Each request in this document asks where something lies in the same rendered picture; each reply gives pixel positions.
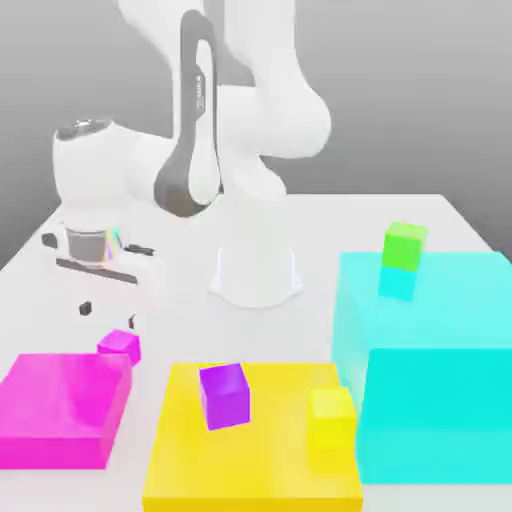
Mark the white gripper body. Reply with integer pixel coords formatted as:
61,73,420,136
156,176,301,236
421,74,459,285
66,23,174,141
54,256,166,308

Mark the small magenta cube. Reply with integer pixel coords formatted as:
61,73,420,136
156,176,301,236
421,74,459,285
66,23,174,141
96,328,142,366

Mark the small purple cube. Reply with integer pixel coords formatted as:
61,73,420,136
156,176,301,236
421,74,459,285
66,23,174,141
198,362,252,433

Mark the small yellow cube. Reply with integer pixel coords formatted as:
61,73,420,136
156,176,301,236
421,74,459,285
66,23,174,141
307,386,358,462

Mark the small cyan cube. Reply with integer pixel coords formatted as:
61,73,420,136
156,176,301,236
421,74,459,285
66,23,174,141
377,265,418,304

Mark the small green cube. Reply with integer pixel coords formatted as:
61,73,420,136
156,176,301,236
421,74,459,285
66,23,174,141
381,221,430,274

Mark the large magenta box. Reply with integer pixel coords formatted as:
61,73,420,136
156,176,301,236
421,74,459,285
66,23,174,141
0,352,134,472

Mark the large yellow box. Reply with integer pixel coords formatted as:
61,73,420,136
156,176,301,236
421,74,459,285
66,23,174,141
141,361,366,512

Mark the large cyan box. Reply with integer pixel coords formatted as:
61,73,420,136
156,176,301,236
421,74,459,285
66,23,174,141
330,250,512,486

